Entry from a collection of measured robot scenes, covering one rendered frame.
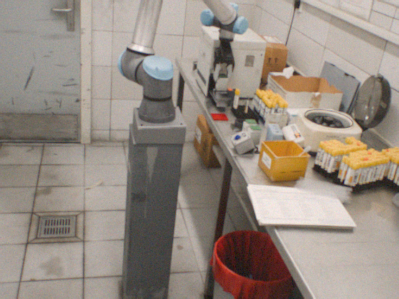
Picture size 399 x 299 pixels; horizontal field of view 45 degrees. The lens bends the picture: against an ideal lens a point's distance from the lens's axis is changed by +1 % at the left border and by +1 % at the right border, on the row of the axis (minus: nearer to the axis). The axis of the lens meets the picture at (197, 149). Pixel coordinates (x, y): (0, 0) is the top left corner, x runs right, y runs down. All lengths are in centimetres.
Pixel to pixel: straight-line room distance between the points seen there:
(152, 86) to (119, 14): 181
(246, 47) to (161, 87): 70
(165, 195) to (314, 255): 81
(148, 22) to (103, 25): 171
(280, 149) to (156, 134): 48
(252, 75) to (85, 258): 130
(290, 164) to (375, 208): 32
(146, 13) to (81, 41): 170
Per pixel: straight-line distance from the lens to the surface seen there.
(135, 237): 214
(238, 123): 210
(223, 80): 233
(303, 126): 201
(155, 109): 189
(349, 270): 142
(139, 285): 231
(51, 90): 372
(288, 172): 175
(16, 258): 275
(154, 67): 184
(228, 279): 201
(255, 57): 246
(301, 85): 254
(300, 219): 154
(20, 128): 386
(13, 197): 323
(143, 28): 195
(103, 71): 373
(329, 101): 235
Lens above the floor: 170
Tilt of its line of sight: 26 degrees down
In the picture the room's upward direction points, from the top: 7 degrees clockwise
